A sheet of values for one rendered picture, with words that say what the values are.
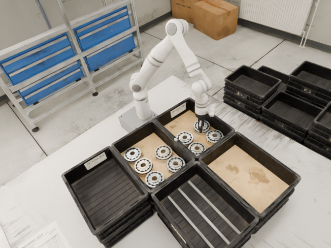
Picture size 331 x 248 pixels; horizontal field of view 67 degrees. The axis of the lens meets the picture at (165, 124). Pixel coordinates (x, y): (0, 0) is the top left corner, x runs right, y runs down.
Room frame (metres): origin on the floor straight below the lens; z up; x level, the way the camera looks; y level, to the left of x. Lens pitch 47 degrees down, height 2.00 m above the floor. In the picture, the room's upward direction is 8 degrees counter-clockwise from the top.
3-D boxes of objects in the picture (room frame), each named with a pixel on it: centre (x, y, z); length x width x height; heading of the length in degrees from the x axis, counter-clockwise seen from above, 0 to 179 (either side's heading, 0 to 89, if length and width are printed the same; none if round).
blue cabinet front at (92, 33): (2.85, 0.53, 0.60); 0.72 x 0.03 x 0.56; 127
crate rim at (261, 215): (0.64, -0.37, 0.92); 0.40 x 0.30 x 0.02; 31
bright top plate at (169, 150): (0.86, 0.04, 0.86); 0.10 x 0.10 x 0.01
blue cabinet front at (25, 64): (2.37, 1.17, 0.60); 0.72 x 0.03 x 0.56; 127
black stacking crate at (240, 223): (0.48, -0.11, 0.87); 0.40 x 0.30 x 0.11; 31
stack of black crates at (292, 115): (1.40, -1.07, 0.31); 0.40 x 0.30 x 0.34; 37
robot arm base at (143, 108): (1.24, 0.13, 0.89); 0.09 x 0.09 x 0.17; 45
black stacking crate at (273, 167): (0.64, -0.37, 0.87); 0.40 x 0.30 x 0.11; 31
